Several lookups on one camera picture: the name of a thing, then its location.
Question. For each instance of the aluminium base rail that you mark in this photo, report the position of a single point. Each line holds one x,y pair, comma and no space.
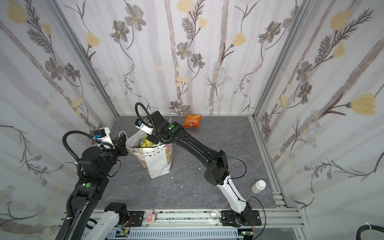
201,219

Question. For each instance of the green Fox's candy bag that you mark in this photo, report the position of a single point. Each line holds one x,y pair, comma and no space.
145,143

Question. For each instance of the pink cartoon sticker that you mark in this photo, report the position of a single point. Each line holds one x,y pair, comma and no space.
149,217

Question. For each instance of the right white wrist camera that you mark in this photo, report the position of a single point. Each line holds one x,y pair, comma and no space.
143,127

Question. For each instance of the white vented cable tray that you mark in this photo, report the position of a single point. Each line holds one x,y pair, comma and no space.
175,234

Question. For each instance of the orange chip bag by wall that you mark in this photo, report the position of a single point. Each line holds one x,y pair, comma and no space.
192,121

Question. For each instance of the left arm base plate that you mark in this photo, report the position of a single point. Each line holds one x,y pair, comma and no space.
131,219

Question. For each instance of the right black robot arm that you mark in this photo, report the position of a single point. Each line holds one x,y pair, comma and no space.
217,172

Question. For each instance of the white plastic bottle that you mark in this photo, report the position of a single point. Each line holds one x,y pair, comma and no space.
258,186

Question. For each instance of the white paper bag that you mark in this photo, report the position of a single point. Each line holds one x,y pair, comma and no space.
157,161

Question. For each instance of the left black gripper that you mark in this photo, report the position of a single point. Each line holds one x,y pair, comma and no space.
119,147

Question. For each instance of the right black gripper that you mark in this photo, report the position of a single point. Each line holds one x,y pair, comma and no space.
153,139

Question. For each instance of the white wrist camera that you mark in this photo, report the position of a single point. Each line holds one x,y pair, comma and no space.
102,138
143,127

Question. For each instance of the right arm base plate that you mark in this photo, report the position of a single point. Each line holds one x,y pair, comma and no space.
230,218

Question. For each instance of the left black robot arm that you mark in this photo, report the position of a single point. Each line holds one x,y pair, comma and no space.
93,170

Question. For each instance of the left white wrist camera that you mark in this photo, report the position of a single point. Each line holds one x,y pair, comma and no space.
102,138

